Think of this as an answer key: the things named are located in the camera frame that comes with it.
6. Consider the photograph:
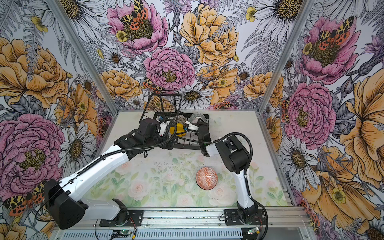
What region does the aluminium front rail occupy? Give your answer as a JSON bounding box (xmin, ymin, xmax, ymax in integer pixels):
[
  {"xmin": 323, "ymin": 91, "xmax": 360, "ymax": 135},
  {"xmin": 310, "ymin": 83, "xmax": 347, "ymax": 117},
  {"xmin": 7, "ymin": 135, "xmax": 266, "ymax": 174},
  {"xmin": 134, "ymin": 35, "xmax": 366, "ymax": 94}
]
[{"xmin": 52, "ymin": 207, "xmax": 310, "ymax": 230}]

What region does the green circuit board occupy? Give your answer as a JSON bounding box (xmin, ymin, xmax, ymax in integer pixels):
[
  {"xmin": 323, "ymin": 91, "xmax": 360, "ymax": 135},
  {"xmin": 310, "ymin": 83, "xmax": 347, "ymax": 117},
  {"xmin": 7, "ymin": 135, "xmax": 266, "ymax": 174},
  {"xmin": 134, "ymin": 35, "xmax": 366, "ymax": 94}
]
[
  {"xmin": 247, "ymin": 227, "xmax": 261, "ymax": 235},
  {"xmin": 111, "ymin": 230, "xmax": 136, "ymax": 239}
]

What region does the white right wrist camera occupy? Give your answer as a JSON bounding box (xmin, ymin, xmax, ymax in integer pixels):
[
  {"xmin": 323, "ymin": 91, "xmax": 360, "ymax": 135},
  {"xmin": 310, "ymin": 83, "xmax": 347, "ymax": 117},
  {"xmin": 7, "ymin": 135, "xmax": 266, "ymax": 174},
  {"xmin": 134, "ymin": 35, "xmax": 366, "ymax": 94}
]
[{"xmin": 183, "ymin": 121, "xmax": 199, "ymax": 132}]

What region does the right green circuit board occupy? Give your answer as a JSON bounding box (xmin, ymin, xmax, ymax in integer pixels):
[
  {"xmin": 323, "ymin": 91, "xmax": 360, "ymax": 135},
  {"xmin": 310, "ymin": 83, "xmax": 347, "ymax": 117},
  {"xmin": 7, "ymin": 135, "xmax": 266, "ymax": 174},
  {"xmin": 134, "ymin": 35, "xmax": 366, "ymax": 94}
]
[{"xmin": 247, "ymin": 227, "xmax": 261, "ymax": 235}]

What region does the yellow bowl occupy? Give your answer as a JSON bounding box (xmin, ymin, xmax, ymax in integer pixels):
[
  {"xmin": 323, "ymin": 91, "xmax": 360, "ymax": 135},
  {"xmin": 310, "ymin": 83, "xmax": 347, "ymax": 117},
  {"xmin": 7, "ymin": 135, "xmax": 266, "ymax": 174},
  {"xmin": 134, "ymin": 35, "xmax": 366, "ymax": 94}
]
[{"xmin": 170, "ymin": 124, "xmax": 187, "ymax": 138}]

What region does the green patterned bowl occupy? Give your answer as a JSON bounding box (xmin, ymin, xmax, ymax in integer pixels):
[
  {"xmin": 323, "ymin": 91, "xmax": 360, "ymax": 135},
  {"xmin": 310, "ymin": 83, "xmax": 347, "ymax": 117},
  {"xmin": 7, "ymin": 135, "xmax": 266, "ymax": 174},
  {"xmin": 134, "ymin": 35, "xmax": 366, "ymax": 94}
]
[{"xmin": 190, "ymin": 113, "xmax": 207, "ymax": 121}]

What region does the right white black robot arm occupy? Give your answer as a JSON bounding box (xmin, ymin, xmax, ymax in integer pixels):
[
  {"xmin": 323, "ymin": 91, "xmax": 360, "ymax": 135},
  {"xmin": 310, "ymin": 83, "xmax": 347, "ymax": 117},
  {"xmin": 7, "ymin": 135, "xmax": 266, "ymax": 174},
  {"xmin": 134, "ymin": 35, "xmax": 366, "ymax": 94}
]
[{"xmin": 197, "ymin": 126, "xmax": 258, "ymax": 223}]

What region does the pink striped bowl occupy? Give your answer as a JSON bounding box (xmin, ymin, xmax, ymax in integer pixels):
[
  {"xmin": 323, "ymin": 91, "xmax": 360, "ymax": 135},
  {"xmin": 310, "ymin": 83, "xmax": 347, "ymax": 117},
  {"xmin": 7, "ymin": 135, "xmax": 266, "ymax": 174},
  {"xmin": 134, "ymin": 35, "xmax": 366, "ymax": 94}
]
[{"xmin": 190, "ymin": 117, "xmax": 206, "ymax": 125}]

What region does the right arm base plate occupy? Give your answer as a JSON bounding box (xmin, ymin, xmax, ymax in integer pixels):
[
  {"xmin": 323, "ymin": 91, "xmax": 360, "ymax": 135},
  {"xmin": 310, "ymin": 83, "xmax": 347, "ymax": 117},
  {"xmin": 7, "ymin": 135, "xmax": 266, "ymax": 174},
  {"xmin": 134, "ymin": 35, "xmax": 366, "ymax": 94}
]
[{"xmin": 224, "ymin": 209, "xmax": 268, "ymax": 226}]

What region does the right black corrugated cable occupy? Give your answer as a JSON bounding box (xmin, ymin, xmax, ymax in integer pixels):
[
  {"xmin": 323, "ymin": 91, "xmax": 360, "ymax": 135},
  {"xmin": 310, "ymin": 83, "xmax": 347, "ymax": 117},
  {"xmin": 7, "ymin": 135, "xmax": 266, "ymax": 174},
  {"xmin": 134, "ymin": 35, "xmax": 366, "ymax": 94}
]
[{"xmin": 179, "ymin": 131, "xmax": 269, "ymax": 240}]

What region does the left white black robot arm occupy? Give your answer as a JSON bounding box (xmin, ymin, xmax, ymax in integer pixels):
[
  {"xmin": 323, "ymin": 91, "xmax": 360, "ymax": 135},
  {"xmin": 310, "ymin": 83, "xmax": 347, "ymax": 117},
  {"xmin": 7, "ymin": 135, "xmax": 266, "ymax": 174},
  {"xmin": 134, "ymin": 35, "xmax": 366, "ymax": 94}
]
[{"xmin": 44, "ymin": 119, "xmax": 177, "ymax": 230}]

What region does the brown dotted patterned bowl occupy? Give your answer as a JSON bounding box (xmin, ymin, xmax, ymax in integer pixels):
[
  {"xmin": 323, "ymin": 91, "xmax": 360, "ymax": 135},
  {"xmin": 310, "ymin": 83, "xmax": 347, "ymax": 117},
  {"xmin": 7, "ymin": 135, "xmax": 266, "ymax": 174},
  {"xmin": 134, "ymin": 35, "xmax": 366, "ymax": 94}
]
[{"xmin": 177, "ymin": 115, "xmax": 187, "ymax": 125}]

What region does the left green circuit board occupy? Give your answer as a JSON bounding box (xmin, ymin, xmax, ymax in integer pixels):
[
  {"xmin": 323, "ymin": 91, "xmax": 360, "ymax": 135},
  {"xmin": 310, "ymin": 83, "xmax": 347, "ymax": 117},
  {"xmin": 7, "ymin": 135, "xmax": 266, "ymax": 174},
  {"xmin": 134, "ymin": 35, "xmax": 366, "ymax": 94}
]
[{"xmin": 111, "ymin": 230, "xmax": 136, "ymax": 239}]

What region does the red orange patterned bowl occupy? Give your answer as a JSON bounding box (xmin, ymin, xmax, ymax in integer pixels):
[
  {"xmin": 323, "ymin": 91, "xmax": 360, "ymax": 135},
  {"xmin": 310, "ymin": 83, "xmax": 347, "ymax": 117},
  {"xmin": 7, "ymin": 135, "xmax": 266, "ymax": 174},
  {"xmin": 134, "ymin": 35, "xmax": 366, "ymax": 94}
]
[{"xmin": 196, "ymin": 167, "xmax": 218, "ymax": 191}]

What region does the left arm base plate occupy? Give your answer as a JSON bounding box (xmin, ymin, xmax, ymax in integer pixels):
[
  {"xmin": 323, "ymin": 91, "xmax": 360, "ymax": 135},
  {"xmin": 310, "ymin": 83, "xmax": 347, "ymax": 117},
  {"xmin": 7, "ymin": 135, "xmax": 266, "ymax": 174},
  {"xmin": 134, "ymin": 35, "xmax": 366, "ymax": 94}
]
[{"xmin": 99, "ymin": 210, "xmax": 144, "ymax": 227}]

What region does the black wire dish rack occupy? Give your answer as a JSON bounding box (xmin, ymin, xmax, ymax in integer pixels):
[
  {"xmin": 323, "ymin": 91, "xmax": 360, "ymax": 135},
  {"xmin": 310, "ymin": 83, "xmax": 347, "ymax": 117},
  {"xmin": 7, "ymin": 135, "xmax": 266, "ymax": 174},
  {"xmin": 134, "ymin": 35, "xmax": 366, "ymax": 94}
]
[{"xmin": 140, "ymin": 90, "xmax": 212, "ymax": 150}]

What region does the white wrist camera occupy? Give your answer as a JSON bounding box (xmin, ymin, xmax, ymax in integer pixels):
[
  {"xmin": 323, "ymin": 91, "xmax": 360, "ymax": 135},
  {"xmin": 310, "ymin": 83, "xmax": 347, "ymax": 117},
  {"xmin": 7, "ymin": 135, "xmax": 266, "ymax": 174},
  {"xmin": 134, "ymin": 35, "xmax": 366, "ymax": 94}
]
[
  {"xmin": 183, "ymin": 121, "xmax": 199, "ymax": 132},
  {"xmin": 159, "ymin": 122, "xmax": 168, "ymax": 137}
]

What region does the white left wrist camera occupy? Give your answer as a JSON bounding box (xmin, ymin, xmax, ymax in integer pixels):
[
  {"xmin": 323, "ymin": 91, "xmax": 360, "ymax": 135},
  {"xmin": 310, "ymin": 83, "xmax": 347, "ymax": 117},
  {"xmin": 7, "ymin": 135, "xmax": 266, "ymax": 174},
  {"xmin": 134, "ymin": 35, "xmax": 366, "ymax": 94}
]
[{"xmin": 159, "ymin": 122, "xmax": 168, "ymax": 137}]

